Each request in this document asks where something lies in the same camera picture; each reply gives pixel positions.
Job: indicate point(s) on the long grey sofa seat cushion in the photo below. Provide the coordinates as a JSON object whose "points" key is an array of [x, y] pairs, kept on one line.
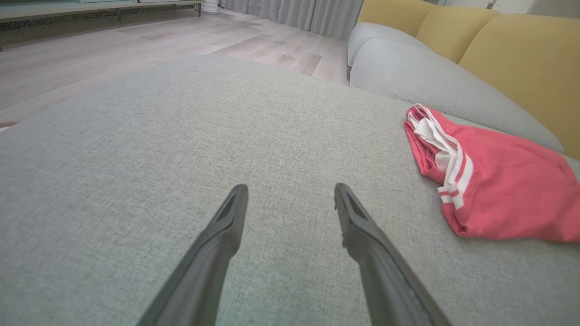
{"points": [[430, 77]]}

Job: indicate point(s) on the narrow yellow sofa back cushion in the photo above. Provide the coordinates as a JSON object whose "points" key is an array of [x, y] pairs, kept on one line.
{"points": [[453, 31]]}

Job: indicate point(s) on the white ribbed cylinder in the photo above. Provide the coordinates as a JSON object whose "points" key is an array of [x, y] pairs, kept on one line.
{"points": [[210, 5]]}

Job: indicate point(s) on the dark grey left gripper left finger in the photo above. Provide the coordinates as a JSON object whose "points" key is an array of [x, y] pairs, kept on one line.
{"points": [[204, 271]]}

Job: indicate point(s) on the grey and yellow sofa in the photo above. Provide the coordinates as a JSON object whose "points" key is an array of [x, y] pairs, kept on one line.
{"points": [[226, 136]]}

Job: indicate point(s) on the wide yellow sofa back cushion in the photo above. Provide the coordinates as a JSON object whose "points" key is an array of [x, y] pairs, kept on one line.
{"points": [[525, 68]]}

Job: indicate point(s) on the grey pleated curtain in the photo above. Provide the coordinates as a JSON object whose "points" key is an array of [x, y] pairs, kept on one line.
{"points": [[308, 16]]}

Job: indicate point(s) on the red garment with white stripes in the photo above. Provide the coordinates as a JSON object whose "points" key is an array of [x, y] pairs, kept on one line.
{"points": [[512, 181]]}

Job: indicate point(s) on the yellow sofa end back cushion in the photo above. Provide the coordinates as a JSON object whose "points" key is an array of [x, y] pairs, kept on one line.
{"points": [[394, 11]]}

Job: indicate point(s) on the low cabinet with green drawers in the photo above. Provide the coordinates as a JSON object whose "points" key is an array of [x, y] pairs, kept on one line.
{"points": [[68, 7]]}

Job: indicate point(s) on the short grey sofa seat cushion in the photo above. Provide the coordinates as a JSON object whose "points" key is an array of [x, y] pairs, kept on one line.
{"points": [[376, 34]]}

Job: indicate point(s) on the wall socket with plug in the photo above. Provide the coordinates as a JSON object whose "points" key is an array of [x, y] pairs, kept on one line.
{"points": [[491, 3]]}

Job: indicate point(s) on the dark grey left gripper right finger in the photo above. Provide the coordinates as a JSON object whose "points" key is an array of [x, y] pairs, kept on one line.
{"points": [[385, 280]]}

